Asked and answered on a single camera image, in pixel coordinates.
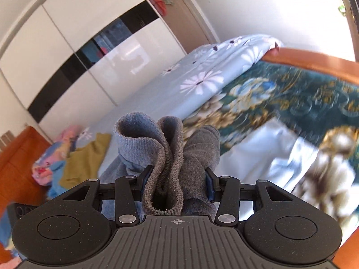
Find wooden door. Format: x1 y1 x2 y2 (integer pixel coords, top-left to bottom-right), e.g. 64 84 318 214
140 0 221 54

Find pink folded blanket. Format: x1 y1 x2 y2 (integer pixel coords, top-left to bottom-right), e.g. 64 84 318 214
31 125 93 186

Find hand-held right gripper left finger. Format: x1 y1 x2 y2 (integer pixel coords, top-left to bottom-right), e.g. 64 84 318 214
66 165 154 226

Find wooden bed frame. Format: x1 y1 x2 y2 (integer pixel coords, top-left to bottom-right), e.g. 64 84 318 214
262 47 359 86

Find pale blue garment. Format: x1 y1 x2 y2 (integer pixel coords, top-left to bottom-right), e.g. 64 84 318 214
221 122 319 205

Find light blue floral bedsheet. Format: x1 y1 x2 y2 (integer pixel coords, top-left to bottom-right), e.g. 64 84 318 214
98 34 284 176

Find mustard knit sweater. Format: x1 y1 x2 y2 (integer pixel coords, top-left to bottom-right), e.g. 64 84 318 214
59 133 112 190

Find red hanging clothes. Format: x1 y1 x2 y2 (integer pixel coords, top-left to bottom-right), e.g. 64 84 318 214
151 0 175 15

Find white and black wardrobe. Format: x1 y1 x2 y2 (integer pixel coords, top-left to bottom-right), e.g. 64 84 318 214
0 0 188 144

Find teal floral blanket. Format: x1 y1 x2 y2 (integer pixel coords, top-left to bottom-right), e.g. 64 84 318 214
182 60 359 232

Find grey knit sweater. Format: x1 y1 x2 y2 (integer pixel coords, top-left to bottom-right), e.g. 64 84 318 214
99 113 222 222

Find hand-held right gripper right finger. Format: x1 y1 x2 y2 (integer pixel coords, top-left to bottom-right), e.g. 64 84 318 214
204 167 291 226

